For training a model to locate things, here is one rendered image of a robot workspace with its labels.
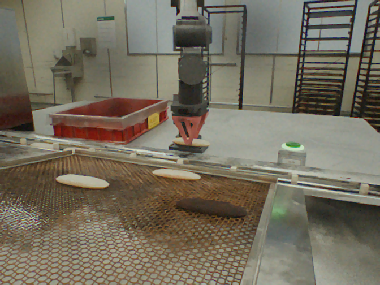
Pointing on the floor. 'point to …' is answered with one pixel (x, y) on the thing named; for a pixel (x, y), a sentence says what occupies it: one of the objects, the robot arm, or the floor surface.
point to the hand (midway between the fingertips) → (190, 139)
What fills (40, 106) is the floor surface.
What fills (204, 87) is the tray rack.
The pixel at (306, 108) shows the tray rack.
